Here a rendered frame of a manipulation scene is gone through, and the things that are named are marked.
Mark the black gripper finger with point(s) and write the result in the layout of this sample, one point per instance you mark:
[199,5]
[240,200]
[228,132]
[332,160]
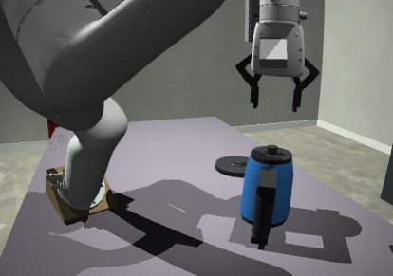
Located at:
[252,81]
[301,85]

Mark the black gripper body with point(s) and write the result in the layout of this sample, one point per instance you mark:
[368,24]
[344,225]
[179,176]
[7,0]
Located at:
[295,41]

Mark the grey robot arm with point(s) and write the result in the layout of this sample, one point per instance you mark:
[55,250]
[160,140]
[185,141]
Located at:
[80,56]

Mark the dark grey round disk with central stud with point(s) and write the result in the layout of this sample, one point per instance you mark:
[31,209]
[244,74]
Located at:
[228,165]

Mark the blue kettle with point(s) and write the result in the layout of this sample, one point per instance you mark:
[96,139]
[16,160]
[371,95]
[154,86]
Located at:
[266,165]

